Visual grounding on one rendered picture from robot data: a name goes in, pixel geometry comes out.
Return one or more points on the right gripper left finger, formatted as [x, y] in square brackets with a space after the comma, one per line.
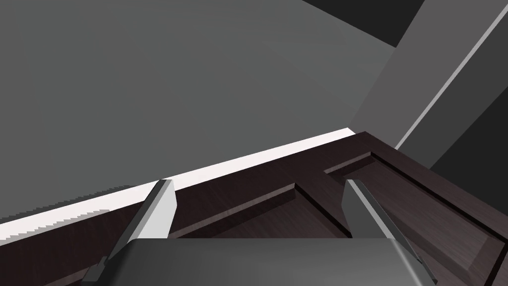
[156, 216]

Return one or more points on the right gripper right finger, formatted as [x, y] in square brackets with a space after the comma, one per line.
[365, 216]

